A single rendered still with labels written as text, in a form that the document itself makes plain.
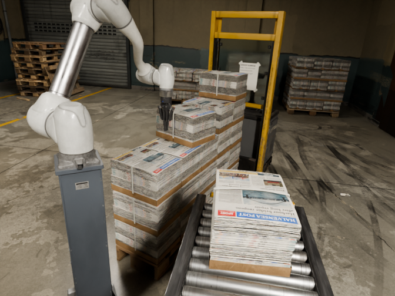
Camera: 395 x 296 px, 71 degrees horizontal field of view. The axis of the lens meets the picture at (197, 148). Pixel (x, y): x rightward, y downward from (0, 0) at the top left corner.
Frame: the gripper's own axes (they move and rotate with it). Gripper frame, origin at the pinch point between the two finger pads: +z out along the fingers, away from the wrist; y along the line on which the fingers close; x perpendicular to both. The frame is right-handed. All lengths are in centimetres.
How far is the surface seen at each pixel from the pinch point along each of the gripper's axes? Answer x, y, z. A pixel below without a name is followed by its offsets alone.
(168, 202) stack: 22, -19, 44
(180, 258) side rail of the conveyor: 82, -65, 20
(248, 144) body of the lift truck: -149, -15, 56
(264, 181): 47, -83, -3
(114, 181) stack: 36, 15, 32
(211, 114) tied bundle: -31.9, -19.5, -5.1
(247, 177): 48, -76, -3
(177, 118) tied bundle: -13.1, -0.7, -2.7
